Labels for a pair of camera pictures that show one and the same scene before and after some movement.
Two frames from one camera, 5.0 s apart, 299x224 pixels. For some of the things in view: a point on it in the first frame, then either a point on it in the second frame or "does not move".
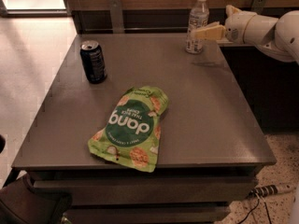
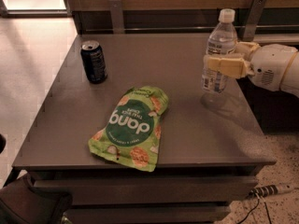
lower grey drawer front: [146, 214] does not move
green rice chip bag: [133, 133] does not move
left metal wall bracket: [117, 16] does not move
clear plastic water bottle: [199, 17] to [222, 41]
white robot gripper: [235, 27] to [270, 66]
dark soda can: [92, 59] does not move
